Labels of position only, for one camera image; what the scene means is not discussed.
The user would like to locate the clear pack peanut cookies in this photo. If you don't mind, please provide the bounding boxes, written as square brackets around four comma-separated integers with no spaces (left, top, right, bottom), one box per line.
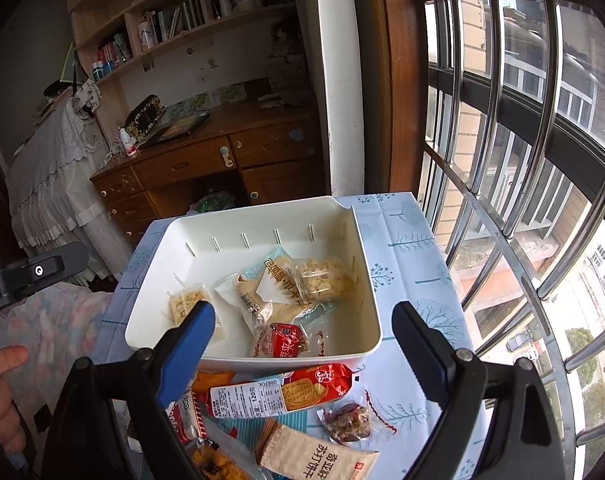
[169,283,225,344]

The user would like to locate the red Cookies snack pack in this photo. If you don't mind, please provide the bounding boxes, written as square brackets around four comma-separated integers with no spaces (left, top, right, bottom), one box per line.
[166,391,207,445]

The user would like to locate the small red candy pack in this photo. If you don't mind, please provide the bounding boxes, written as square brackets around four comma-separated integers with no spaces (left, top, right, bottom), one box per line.
[252,323,308,359]

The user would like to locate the clear bag soda crackers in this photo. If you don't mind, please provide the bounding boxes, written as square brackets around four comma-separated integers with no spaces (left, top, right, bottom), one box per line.
[214,247,337,334]

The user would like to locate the small nut pack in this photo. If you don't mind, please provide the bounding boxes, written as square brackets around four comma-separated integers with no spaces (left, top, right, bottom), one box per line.
[317,401,372,445]

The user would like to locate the clear bag yellow pastries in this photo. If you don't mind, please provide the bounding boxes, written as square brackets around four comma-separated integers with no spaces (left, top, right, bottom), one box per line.
[185,418,273,479]

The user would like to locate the red biscuit roll pack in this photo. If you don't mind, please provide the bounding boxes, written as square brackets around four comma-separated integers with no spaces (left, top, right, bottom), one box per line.
[188,363,365,419]

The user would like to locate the clear round rice cracker pack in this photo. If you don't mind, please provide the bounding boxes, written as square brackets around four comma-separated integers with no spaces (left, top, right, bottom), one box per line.
[293,257,356,302]

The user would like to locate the beige soda cracker pack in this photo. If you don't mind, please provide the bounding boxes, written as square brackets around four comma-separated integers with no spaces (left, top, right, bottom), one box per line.
[256,418,380,480]

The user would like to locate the person left hand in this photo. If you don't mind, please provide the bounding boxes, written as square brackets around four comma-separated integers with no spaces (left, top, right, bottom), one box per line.
[0,346,28,454]

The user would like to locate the orange snack pack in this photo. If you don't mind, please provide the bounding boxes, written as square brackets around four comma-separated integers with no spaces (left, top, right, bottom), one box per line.
[191,370,235,394]

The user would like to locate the pastel floral blanket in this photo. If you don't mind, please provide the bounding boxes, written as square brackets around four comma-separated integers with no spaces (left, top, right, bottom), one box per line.
[0,282,112,458]

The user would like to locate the light blue patterned tablecloth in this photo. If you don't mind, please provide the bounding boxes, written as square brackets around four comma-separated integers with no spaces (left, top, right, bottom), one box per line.
[92,192,472,479]

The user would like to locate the white plastic storage bin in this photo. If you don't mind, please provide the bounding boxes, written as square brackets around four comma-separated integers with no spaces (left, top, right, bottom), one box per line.
[124,197,383,372]

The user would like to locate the green white plastic bag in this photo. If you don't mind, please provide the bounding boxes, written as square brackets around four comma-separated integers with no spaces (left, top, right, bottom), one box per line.
[186,192,236,216]

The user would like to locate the white red bottle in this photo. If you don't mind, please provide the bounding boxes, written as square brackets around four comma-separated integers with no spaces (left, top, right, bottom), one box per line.
[119,127,138,157]

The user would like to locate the wooden desk with drawers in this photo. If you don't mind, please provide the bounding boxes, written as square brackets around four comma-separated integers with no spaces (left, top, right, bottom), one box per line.
[91,102,325,245]

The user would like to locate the dark book on desk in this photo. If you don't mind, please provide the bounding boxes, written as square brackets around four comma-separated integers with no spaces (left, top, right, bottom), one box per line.
[139,113,210,148]

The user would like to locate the wooden bookshelf with books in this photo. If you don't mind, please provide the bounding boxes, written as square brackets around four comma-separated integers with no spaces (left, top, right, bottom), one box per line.
[67,0,297,139]

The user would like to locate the window metal grille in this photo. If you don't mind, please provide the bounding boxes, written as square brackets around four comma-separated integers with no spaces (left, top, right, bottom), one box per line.
[419,0,605,479]

